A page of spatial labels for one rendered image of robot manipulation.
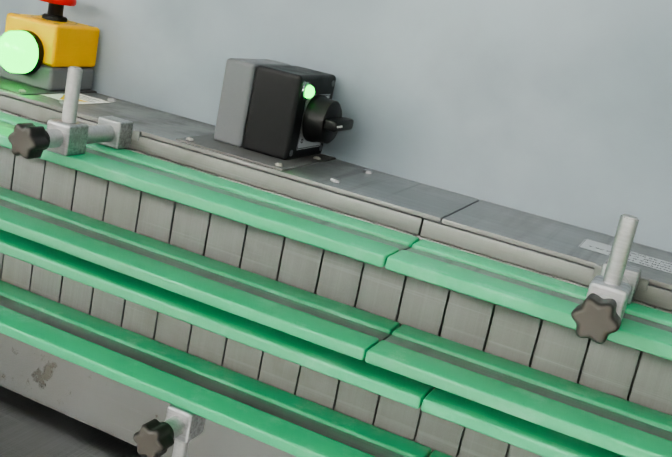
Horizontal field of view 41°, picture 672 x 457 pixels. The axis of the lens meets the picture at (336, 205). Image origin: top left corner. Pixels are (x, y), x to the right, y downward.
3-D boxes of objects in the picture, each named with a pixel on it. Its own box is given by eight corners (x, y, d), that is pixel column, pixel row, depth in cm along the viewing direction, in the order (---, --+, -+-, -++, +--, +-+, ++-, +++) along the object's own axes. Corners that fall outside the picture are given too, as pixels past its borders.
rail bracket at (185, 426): (205, 435, 86) (116, 495, 73) (217, 369, 84) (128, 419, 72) (241, 451, 84) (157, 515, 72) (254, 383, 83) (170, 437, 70)
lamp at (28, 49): (8, 69, 96) (-14, 68, 93) (13, 26, 95) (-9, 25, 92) (41, 78, 94) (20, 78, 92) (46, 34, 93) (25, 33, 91)
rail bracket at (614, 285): (589, 286, 69) (556, 331, 57) (615, 193, 67) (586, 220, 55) (643, 302, 68) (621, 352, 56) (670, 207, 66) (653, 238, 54)
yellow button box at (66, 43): (46, 77, 103) (-2, 77, 97) (54, 11, 102) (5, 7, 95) (95, 91, 101) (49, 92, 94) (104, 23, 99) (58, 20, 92)
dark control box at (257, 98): (254, 135, 93) (211, 140, 86) (268, 58, 92) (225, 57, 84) (326, 154, 90) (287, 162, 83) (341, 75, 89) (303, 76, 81)
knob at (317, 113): (318, 139, 88) (350, 147, 87) (298, 142, 84) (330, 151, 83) (327, 93, 87) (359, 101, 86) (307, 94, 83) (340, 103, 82)
